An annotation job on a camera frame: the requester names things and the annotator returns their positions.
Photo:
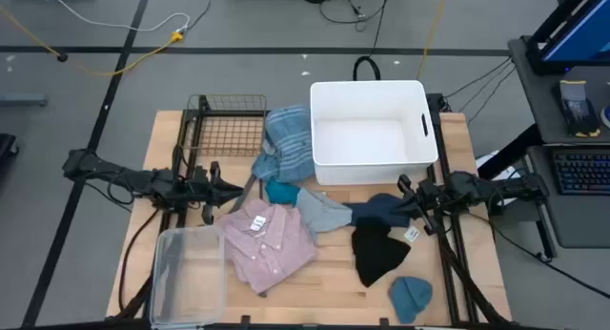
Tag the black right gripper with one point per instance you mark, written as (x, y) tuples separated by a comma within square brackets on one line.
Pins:
[(431, 194)]

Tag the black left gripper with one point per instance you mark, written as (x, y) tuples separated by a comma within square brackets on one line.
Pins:
[(202, 189)]

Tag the white paper tag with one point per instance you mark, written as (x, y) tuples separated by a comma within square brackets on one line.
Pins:
[(412, 233)]

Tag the navy blue cloth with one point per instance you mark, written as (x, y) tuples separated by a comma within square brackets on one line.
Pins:
[(376, 213)]

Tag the teal sock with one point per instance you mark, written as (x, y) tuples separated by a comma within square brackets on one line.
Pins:
[(281, 192)]

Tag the black beanie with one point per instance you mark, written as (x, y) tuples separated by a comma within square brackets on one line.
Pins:
[(376, 253)]

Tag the pink checked shirt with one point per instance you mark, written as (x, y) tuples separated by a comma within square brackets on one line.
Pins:
[(267, 249)]

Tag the blue beanie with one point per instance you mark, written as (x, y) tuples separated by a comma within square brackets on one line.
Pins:
[(410, 296)]

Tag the light grey cloth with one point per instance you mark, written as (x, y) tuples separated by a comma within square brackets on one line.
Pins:
[(321, 211)]

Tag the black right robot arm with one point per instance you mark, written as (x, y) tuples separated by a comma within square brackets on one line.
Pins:
[(491, 189)]

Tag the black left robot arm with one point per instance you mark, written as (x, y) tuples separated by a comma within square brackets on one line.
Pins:
[(119, 175)]

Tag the white plastic bin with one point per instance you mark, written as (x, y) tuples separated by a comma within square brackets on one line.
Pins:
[(372, 175)]

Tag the blue striped shirt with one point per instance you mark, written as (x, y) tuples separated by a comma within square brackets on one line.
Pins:
[(290, 139)]

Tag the clear plastic container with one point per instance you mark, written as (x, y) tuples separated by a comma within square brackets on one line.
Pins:
[(190, 273)]

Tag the white box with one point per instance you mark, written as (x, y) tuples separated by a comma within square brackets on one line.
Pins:
[(491, 160)]

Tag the black desk leg bar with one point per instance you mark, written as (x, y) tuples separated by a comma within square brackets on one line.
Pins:
[(514, 149)]

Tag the black table-edge clamp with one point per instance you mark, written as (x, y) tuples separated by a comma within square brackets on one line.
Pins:
[(245, 320)]

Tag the grey keyboard tray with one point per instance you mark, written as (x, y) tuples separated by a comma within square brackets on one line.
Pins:
[(572, 220)]

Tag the grey desk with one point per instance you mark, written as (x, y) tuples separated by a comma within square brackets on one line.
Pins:
[(538, 101)]

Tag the black keyboard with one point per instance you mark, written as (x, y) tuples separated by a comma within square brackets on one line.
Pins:
[(581, 172)]

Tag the grey work gloves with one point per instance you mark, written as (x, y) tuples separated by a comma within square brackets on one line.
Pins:
[(574, 106)]

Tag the black floor plug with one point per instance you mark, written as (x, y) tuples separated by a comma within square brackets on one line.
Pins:
[(62, 57)]

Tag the blue round object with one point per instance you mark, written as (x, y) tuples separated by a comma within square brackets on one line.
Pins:
[(606, 116)]

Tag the grey furniture base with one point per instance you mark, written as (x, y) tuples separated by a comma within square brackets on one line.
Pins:
[(24, 100)]

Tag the black chair part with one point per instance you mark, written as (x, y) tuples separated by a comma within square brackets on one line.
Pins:
[(7, 146)]

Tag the computer monitor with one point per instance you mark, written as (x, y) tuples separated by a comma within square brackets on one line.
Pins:
[(581, 39)]

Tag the black metal table frame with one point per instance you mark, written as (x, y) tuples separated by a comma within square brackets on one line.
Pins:
[(456, 273)]

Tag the black table-edge camera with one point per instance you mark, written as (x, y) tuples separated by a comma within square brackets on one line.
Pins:
[(384, 321)]

